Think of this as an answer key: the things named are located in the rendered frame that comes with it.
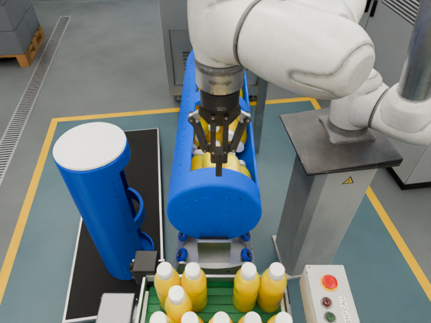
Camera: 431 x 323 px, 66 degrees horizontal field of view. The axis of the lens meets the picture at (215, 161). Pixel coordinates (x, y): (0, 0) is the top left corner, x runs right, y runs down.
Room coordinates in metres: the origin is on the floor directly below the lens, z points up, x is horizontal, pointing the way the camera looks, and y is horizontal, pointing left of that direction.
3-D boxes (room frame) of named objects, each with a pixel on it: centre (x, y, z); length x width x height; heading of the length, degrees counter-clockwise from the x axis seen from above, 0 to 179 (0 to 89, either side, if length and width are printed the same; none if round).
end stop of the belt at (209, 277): (0.45, 0.00, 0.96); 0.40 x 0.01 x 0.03; 90
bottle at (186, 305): (0.34, 0.10, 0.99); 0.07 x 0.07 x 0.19
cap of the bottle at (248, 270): (0.41, -0.09, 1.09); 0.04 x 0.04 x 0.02
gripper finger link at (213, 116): (0.53, 0.00, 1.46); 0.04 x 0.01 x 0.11; 0
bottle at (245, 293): (0.41, -0.09, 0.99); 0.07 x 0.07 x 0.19
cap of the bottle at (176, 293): (0.34, 0.10, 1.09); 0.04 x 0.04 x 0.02
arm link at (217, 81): (0.53, -0.01, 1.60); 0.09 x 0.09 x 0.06
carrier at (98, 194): (0.97, 0.49, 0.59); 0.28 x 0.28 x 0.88
